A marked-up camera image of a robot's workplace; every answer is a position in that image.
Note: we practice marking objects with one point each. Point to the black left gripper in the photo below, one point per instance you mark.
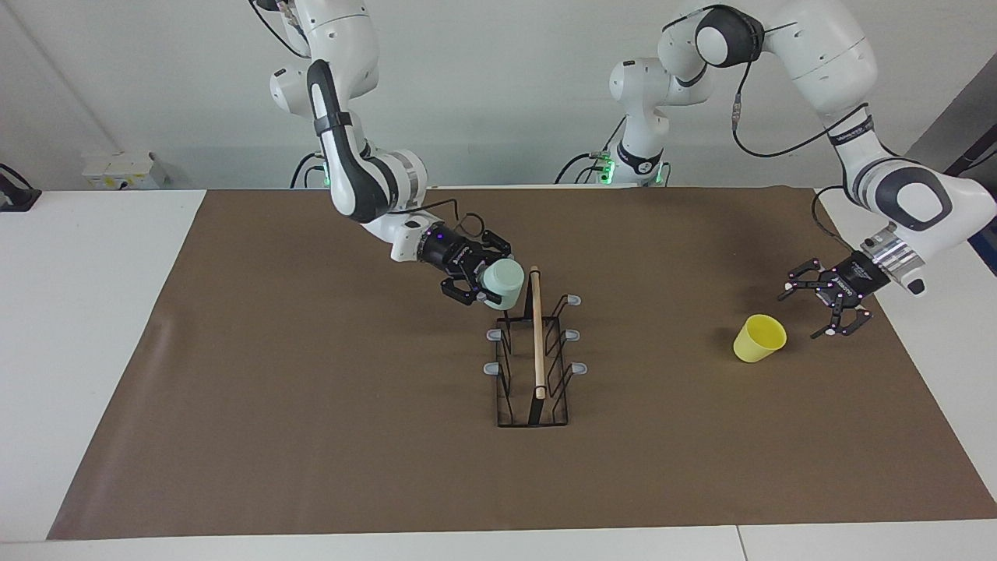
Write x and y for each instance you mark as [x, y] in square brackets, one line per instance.
[858, 276]

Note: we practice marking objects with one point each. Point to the black clamp mount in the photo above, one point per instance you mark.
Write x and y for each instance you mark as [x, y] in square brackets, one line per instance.
[15, 195]

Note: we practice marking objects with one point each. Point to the yellow plastic cup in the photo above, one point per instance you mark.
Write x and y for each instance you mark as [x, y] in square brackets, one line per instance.
[757, 343]

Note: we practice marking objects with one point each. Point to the blue box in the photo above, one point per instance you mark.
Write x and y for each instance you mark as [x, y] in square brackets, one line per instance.
[985, 257]

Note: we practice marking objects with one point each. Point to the white power box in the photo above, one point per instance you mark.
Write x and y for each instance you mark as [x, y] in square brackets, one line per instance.
[125, 171]

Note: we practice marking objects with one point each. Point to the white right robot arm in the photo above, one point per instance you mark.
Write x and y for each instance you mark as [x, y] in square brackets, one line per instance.
[350, 164]

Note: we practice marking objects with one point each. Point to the black stand with pole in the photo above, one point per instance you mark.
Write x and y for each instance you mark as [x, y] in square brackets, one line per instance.
[970, 162]

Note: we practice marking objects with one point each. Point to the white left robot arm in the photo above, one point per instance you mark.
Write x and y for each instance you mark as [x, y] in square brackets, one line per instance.
[826, 54]

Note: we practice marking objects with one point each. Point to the brown table mat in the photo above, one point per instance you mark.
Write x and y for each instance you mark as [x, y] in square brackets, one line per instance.
[311, 428]

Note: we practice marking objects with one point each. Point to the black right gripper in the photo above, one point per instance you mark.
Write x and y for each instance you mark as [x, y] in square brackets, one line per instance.
[450, 253]

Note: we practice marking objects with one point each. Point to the pale green plastic cup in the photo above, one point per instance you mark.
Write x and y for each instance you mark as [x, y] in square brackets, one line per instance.
[505, 282]

